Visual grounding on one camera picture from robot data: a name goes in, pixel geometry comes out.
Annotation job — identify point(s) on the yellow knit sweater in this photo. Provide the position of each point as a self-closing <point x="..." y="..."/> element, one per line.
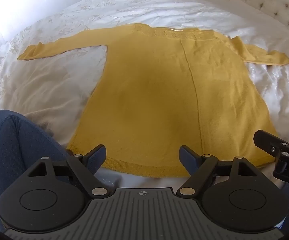
<point x="154" y="100"/>

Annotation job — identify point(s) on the person's leg in blue pants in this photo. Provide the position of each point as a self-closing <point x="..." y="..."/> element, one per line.
<point x="14" y="150"/>

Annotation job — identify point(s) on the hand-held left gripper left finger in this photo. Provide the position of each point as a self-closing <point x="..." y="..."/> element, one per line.
<point x="97" y="158"/>

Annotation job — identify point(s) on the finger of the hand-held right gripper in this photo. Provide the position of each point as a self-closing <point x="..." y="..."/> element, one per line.
<point x="267" y="138"/>

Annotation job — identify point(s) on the white embroidered bedspread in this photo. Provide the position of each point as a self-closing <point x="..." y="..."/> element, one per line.
<point x="47" y="90"/>

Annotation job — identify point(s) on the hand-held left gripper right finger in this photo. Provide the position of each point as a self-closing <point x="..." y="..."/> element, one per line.
<point x="187" y="158"/>

